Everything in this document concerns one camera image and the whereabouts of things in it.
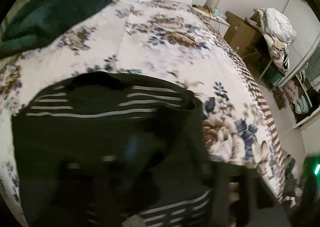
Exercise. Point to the white wardrobe shelf unit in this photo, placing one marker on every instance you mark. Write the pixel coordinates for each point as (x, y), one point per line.
(302, 91)

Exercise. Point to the floral bed blanket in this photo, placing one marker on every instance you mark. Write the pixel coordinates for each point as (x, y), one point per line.
(158, 38)

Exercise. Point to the white bedside table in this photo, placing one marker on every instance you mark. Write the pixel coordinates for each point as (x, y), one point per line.
(210, 10)

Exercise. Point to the brown cardboard box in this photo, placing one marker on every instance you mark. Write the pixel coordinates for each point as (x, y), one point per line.
(241, 35)

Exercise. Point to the dark green folded blanket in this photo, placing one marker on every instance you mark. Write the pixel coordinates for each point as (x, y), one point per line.
(39, 22)

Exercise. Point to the black striped garment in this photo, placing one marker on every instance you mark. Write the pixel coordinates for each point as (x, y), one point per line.
(98, 148)

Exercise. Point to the pile of white clothes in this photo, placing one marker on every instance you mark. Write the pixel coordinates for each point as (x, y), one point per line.
(278, 33)

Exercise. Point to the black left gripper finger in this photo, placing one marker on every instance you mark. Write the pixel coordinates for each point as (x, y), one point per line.
(242, 192)

